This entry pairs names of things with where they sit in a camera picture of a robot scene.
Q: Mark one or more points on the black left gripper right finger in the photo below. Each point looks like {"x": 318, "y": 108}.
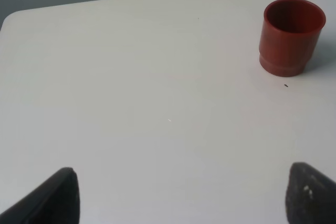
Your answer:
{"x": 310, "y": 196}

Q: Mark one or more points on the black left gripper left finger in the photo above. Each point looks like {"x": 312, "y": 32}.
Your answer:
{"x": 56, "y": 200}

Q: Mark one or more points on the red plastic cup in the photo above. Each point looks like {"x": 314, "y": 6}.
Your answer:
{"x": 290, "y": 32}

